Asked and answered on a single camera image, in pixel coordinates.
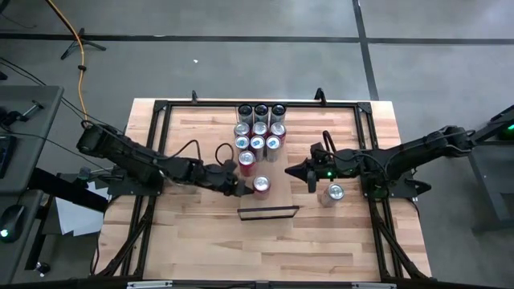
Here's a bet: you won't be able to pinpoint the black tripod base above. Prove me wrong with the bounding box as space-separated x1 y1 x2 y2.
59 26 108 61

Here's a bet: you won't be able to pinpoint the tall slim grey can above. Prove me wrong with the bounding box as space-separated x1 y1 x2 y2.
252 102 270 124
268 103 288 125

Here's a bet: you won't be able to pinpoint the black floor cable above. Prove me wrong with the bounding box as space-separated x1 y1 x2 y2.
0 55 121 133

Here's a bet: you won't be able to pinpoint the black clamp silver handle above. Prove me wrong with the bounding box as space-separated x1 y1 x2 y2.
0 100 45 128

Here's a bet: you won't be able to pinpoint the black keyboard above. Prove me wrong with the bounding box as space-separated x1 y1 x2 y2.
0 135 19 180

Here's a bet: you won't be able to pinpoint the black support beam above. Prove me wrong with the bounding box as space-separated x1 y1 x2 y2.
27 167 110 214

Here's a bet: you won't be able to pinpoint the white paper sheets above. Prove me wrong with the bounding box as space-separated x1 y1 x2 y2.
54 180 109 238

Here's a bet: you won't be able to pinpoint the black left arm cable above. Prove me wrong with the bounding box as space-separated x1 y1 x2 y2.
162 139 236 166

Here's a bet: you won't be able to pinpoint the orange yellow cable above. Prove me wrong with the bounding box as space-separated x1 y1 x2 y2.
44 0 92 132

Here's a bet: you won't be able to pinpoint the dark grey cart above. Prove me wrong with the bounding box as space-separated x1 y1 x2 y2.
441 104 514 234

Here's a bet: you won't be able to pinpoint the silver diet cola can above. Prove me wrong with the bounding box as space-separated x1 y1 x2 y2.
320 183 346 209

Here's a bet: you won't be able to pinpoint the black computer mouse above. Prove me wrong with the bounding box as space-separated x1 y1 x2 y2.
0 203 27 244

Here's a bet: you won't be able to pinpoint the grey desk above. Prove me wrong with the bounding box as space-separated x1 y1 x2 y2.
0 188 46 285

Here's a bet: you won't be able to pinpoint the silver edge bracket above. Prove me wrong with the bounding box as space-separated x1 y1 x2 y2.
126 280 173 289
351 282 398 289

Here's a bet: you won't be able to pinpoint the black wire shelf rack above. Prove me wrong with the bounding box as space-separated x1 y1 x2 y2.
235 100 301 222

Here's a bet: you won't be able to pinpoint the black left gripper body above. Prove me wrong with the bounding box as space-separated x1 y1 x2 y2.
198 160 242 197

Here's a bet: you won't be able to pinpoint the grey side table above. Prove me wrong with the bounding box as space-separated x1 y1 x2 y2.
0 85 64 193

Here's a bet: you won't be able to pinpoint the black aluminium table frame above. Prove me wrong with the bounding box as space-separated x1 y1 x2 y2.
92 98 434 282

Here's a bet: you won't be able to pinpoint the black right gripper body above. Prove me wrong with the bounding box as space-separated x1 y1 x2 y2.
308 142 361 180

